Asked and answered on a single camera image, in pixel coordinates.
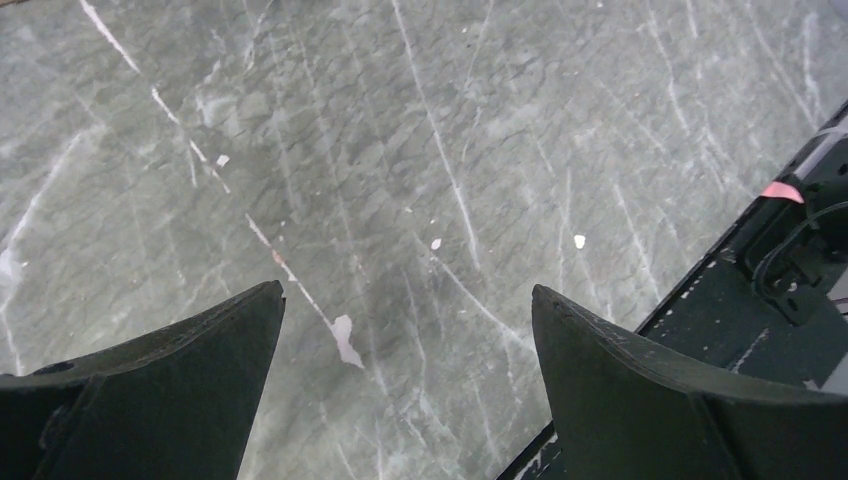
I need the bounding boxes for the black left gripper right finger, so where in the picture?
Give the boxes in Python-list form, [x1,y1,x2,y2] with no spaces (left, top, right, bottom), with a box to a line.
[532,285,847,479]

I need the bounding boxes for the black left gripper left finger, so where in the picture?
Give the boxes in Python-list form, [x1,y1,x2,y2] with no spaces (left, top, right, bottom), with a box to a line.
[1,281,285,479]

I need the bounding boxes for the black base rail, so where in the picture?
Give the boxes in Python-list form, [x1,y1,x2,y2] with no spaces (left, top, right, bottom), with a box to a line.
[503,109,847,479]

